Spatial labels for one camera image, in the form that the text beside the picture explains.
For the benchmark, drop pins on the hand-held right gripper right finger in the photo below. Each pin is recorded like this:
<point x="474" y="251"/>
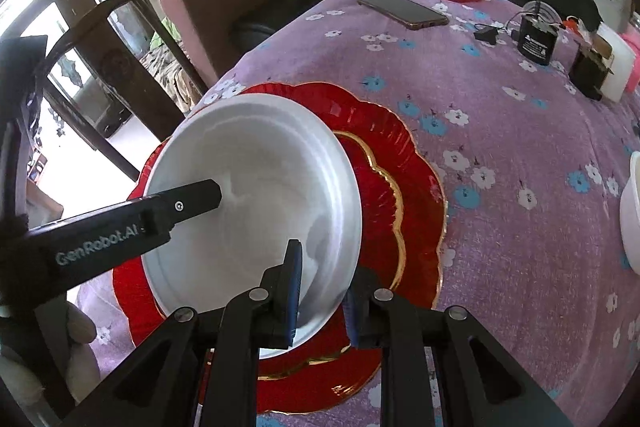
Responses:
<point x="352" y="314"/>

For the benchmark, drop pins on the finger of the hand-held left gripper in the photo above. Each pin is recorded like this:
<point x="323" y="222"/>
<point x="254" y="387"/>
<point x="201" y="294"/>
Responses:
<point x="190" y="204"/>

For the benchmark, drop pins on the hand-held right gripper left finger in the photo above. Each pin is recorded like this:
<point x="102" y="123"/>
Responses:
<point x="295" y="287"/>

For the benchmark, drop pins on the white paper plate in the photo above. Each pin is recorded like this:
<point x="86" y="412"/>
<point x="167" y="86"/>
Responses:
<point x="260" y="187"/>

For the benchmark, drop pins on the large red gold-rimmed plate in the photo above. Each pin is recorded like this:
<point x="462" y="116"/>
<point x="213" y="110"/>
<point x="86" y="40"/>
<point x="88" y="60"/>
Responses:
<point x="400" y="217"/>

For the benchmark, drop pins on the person's left hand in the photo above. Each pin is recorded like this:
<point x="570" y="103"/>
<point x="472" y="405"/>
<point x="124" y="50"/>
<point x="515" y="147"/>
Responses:
<point x="82" y="342"/>

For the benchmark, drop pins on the dark wooden chair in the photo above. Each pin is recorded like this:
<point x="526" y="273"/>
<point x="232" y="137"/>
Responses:
<point x="150" y="72"/>

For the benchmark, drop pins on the purple floral tablecloth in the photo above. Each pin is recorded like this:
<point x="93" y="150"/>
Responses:
<point x="510" y="217"/>

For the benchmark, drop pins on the brown armchair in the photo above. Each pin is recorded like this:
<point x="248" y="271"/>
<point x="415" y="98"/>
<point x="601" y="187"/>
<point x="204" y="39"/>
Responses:
<point x="225" y="2"/>

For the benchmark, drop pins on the dark smartphone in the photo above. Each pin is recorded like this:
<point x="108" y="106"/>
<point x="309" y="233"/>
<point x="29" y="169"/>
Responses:
<point x="402" y="11"/>

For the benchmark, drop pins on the white bowl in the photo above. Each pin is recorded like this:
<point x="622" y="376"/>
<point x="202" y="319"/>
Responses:
<point x="631" y="217"/>

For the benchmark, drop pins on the black power adapter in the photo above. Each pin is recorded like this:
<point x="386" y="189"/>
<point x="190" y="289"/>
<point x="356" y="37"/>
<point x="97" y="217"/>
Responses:
<point x="489" y="34"/>

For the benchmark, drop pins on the black cylindrical jar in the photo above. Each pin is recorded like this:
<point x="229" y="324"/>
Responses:
<point x="537" y="42"/>

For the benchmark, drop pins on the dark jar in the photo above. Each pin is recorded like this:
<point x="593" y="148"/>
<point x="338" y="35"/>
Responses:
<point x="587" y="74"/>

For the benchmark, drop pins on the brown tape roll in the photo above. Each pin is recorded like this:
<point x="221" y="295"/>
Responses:
<point x="597" y="53"/>

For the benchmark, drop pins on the white plastic container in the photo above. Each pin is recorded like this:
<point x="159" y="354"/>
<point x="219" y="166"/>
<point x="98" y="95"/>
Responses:
<point x="617" y="62"/>

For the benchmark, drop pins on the pink bottle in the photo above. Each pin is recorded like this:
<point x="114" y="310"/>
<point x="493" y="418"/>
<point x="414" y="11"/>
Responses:
<point x="634" y="62"/>

